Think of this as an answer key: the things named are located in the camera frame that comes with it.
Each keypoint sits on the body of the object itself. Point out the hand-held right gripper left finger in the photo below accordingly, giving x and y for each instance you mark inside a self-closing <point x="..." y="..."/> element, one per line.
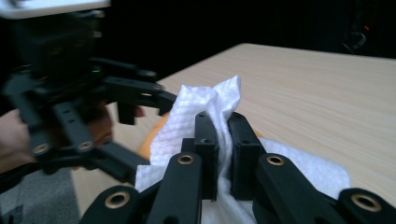
<point x="207" y="161"/>

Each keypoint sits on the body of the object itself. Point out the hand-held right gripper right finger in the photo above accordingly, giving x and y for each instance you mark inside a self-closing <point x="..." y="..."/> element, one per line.
<point x="244" y="168"/>

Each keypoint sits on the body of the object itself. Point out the white wet wipe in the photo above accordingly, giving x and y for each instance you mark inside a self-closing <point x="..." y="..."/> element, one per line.
<point x="186" y="124"/>

